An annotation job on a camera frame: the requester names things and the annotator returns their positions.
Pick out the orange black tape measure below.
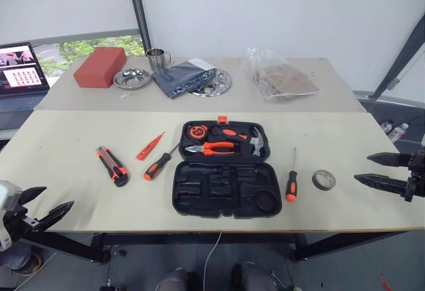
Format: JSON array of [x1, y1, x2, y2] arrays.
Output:
[[189, 125, 209, 140]]

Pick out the coiled tan cable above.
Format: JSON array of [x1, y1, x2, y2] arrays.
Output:
[[9, 246, 44, 276]]

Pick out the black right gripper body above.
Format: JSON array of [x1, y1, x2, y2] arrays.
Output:
[[404, 149, 425, 203]]

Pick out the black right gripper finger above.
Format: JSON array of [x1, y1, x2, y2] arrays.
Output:
[[366, 151, 411, 169], [353, 173, 408, 197]]

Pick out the long thin orange black screwdriver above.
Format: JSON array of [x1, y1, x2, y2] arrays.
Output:
[[285, 147, 298, 203]]

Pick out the dark grey rounded shape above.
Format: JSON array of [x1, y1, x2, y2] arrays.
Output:
[[232, 261, 284, 291], [155, 267, 201, 291]]

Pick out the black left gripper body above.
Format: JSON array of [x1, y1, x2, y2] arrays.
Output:
[[5, 204, 44, 234]]

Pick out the open laptop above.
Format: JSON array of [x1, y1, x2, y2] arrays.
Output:
[[0, 42, 51, 131]]

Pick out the black plastic tool case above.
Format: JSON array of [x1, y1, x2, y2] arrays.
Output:
[[171, 115, 283, 219]]

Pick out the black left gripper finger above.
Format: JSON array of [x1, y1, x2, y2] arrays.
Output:
[[39, 200, 75, 231], [19, 186, 48, 207]]

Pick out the folded grey cloth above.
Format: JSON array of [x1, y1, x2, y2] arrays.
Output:
[[151, 58, 218, 100]]

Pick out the thin white cable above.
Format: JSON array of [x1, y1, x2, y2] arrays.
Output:
[[203, 232, 223, 289]]

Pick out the black metal table frame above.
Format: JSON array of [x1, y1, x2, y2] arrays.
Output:
[[18, 227, 425, 264]]

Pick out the red rectangular block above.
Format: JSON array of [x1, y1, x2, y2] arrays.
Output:
[[72, 46, 128, 89]]

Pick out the dark diagonal metal brace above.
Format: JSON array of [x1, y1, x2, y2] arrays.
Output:
[[371, 15, 425, 100]]

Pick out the clear plastic bag brown contents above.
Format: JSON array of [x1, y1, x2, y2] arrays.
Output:
[[243, 46, 321, 104]]

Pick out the orange black utility knife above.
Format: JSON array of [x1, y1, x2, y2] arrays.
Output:
[[96, 145, 131, 188]]

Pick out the hammer with orange black handle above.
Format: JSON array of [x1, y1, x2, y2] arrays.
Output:
[[211, 125, 267, 157]]

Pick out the stainless steel bowl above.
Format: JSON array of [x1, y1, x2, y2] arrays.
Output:
[[112, 67, 153, 91]]

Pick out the orange voltage tester pen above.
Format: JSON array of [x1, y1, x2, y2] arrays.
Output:
[[136, 132, 166, 161]]

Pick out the grey tape roll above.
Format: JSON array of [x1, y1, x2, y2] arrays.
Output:
[[311, 169, 337, 192]]

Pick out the short thick orange black screwdriver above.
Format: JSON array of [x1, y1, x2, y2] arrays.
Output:
[[143, 143, 181, 181]]

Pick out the orange handled pliers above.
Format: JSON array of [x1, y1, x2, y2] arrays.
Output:
[[184, 141, 238, 157]]

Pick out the dark window frame post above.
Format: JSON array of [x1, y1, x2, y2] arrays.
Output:
[[125, 0, 153, 57]]

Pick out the stainless steel mug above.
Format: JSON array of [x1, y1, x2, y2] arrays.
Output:
[[145, 47, 174, 72]]

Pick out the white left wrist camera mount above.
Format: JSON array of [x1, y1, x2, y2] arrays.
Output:
[[0, 180, 23, 252]]

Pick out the round steel tray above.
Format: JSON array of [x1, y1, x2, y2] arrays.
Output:
[[188, 68, 234, 98]]

